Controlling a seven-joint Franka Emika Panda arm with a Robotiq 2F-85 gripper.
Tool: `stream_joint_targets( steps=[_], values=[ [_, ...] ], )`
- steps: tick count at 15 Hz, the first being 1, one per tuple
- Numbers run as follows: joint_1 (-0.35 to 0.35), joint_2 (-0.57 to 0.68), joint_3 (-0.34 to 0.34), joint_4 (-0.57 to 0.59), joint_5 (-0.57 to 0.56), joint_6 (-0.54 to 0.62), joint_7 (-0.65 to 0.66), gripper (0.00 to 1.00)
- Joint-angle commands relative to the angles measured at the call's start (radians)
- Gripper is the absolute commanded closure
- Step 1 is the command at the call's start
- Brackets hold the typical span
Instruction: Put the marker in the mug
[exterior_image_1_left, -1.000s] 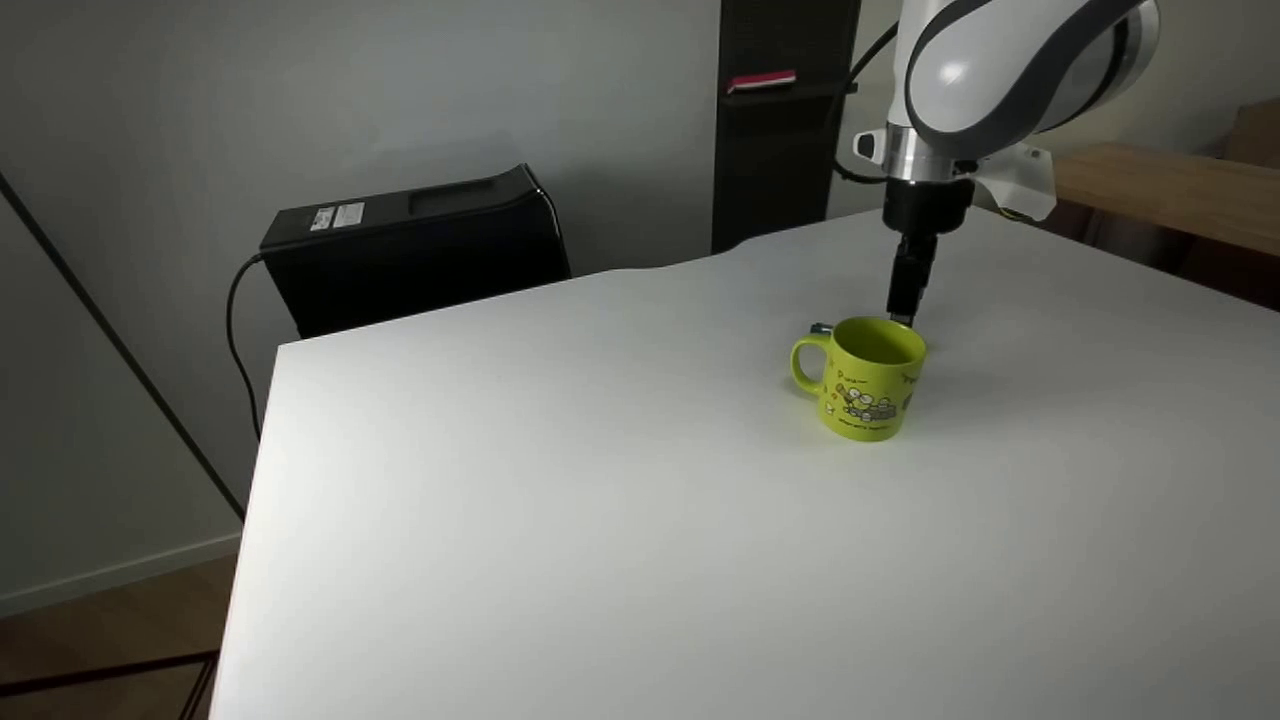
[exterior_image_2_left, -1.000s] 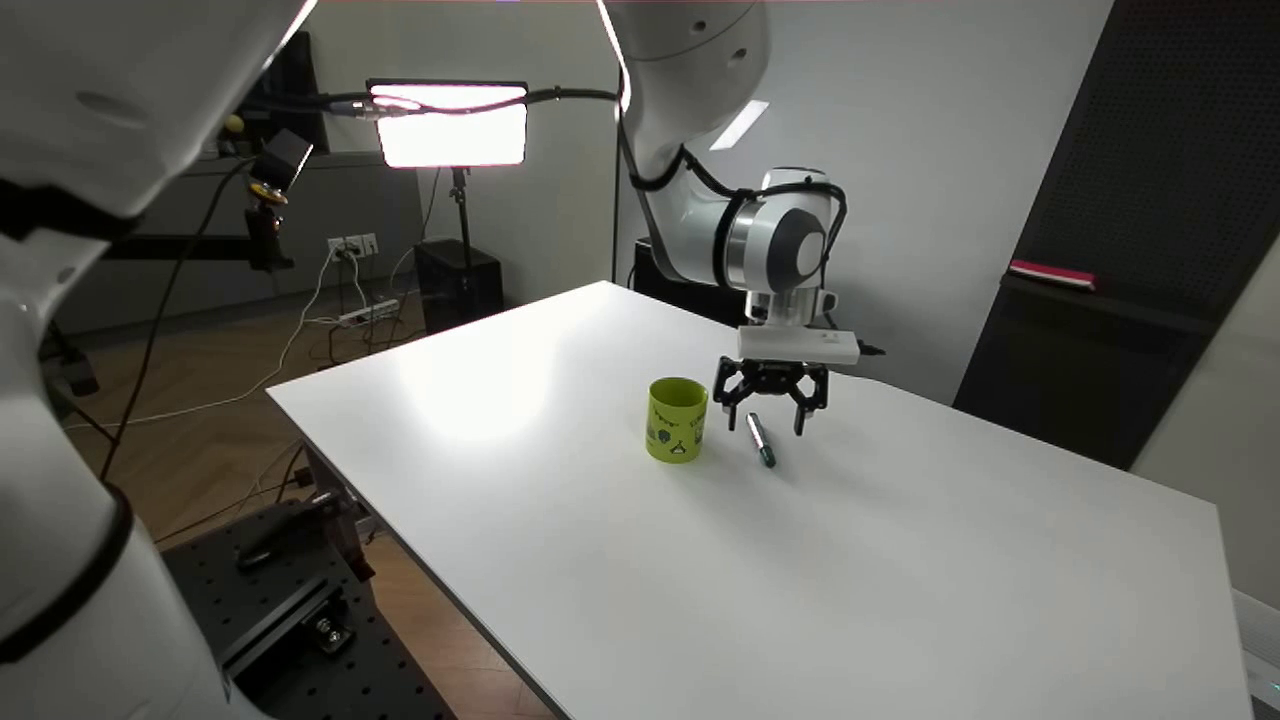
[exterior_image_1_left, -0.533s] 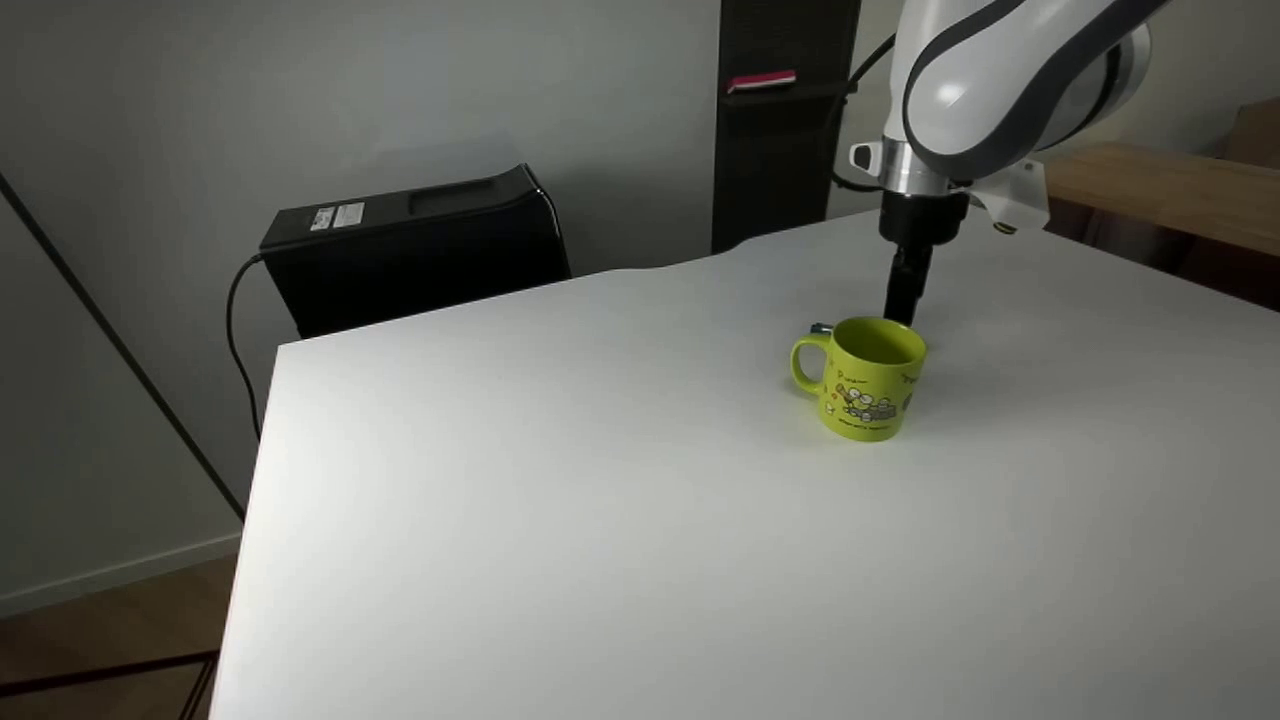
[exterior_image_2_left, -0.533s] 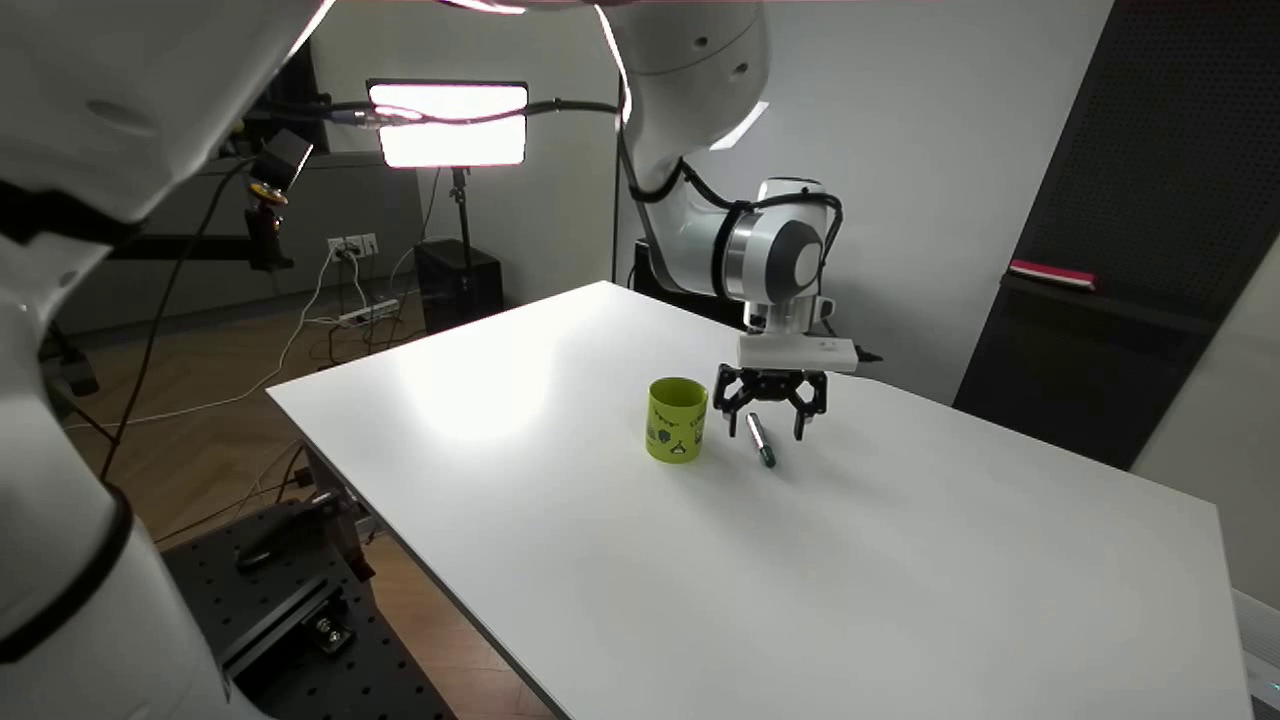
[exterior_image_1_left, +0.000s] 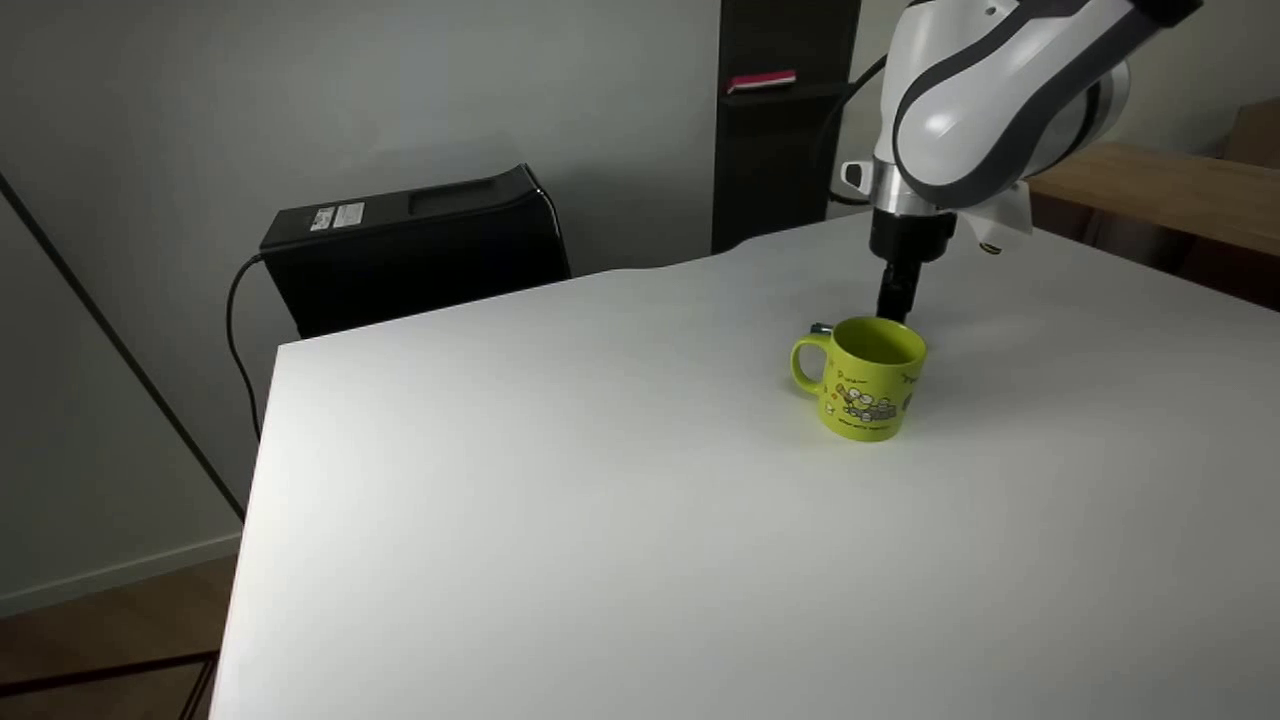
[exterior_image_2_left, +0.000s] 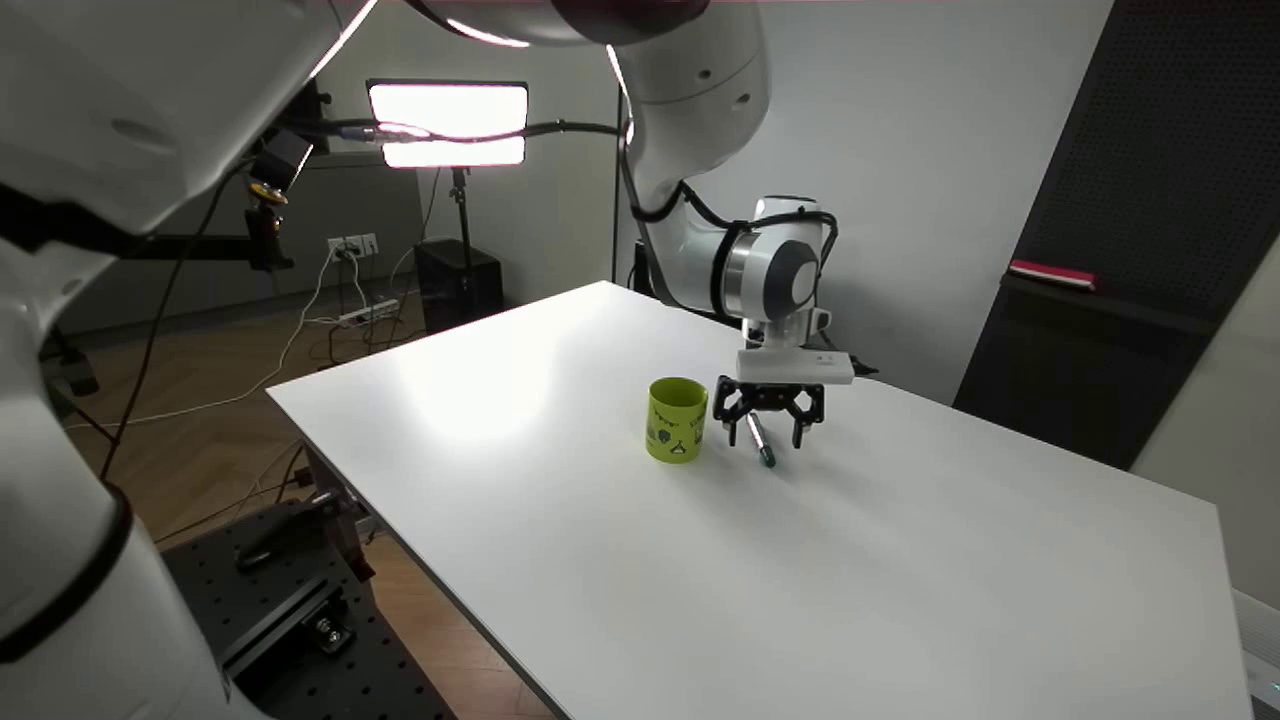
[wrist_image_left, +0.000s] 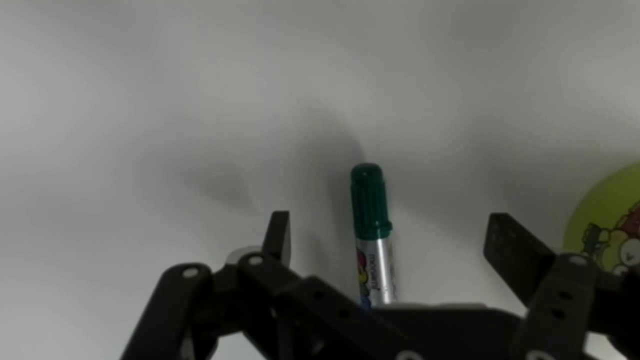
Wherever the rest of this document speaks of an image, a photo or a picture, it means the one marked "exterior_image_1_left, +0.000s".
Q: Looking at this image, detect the wooden desk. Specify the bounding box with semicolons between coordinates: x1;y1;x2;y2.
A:
1028;141;1280;266

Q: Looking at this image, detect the tall black cabinet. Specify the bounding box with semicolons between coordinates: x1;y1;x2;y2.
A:
706;0;889;258

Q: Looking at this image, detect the black power cable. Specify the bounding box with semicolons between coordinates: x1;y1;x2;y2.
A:
219;252;279;445

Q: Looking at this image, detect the black computer tower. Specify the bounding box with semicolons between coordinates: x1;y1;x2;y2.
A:
256;161;574;339

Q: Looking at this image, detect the pink flat item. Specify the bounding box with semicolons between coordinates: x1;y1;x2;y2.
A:
723;69;802;98

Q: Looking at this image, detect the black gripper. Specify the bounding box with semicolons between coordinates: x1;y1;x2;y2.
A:
867;209;960;326

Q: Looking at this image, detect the black tripod pole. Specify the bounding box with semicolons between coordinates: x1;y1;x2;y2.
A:
0;172;250;525

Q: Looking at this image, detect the yellow-green printed mug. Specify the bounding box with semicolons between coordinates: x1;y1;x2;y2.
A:
786;313;932;450

